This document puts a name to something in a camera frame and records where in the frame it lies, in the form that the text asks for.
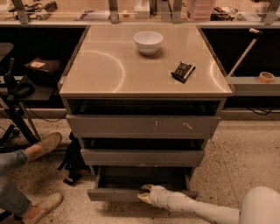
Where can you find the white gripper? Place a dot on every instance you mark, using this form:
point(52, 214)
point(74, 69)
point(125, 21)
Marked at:
point(159, 194)

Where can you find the grey bottom drawer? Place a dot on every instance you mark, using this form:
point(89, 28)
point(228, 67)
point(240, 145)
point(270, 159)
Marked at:
point(123, 184)

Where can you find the grey drawer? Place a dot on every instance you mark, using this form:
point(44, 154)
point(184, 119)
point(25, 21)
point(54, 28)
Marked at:
point(143, 126)
point(123, 184)
point(143, 158)

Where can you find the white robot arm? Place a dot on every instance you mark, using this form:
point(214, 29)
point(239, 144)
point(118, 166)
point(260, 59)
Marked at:
point(260, 205)

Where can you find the grey middle drawer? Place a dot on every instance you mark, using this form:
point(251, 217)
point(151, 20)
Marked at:
point(143, 158)

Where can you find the grey drawer cabinet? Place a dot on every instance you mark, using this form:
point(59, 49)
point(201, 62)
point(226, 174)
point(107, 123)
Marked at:
point(110, 77)

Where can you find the grey top drawer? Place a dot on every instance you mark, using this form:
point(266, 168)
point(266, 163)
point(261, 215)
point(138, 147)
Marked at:
point(143, 126)

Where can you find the tan shoe upper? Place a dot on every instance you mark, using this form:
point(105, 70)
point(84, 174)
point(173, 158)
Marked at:
point(44, 146)

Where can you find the black snack bag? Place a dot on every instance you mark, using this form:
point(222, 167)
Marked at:
point(182, 72)

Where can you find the blue jeans lower leg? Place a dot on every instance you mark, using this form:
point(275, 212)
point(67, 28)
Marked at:
point(11, 199)

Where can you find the blue jeans leg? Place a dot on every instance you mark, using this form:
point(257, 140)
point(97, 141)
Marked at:
point(12, 160)
point(11, 199)

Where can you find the blue jeans upper leg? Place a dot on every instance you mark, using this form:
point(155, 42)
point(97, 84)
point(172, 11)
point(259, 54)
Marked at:
point(12, 160)

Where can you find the white ceramic bowl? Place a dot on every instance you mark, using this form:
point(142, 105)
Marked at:
point(148, 42)

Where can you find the black box with label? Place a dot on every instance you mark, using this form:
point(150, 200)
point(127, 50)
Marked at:
point(44, 72)

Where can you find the tan tape roll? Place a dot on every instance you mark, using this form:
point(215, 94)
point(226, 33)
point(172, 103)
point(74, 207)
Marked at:
point(266, 77)

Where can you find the black side table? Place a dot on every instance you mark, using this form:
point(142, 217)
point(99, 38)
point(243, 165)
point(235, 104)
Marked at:
point(21, 117)

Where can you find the white box on bench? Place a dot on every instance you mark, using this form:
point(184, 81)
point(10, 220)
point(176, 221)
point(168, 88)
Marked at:
point(142, 8)

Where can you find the pink stacked trays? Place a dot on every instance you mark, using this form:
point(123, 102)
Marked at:
point(199, 10)

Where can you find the white stick with black tip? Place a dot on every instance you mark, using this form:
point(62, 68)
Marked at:
point(257, 35)

